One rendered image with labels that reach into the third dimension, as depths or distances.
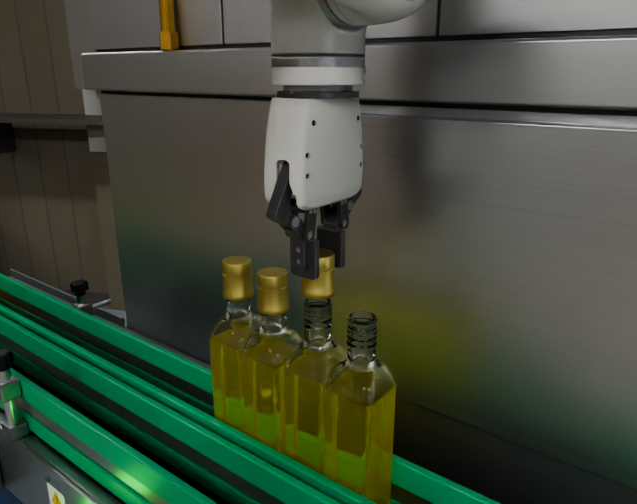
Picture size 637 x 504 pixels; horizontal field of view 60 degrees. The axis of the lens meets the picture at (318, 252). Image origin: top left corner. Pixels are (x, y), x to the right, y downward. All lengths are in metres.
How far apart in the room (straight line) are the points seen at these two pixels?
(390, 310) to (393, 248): 0.08
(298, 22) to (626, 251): 0.35
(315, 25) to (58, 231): 3.73
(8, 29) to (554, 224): 3.79
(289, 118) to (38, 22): 3.52
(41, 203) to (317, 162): 3.72
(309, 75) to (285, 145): 0.06
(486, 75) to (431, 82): 0.06
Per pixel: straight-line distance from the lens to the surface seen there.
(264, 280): 0.58
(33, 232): 4.26
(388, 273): 0.66
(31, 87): 4.03
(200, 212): 0.90
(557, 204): 0.56
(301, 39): 0.49
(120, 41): 1.01
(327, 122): 0.50
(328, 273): 0.55
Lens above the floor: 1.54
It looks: 18 degrees down
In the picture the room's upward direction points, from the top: straight up
